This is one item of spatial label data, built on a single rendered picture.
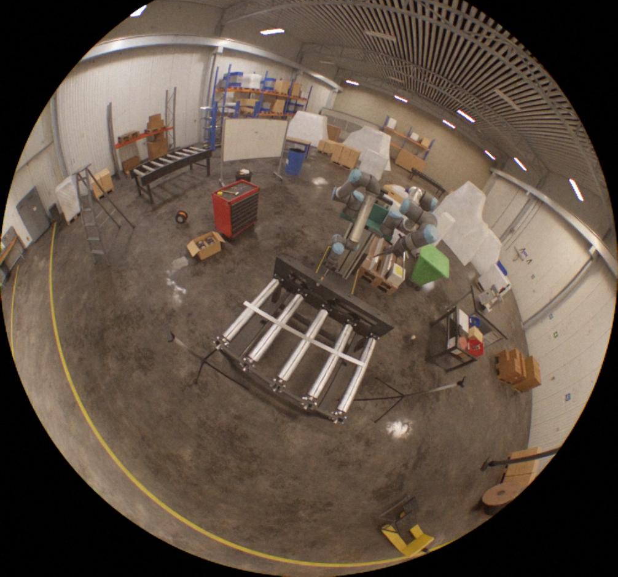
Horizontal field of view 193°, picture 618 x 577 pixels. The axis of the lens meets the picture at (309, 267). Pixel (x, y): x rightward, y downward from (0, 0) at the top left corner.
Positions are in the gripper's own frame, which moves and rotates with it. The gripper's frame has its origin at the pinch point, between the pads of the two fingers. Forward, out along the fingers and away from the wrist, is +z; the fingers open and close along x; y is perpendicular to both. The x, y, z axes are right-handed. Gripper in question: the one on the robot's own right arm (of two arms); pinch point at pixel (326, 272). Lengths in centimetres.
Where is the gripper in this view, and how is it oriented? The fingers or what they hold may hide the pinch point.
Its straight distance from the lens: 169.6
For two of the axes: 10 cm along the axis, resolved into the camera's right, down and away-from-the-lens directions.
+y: 4.8, -5.9, 6.5
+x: -8.5, -5.1, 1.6
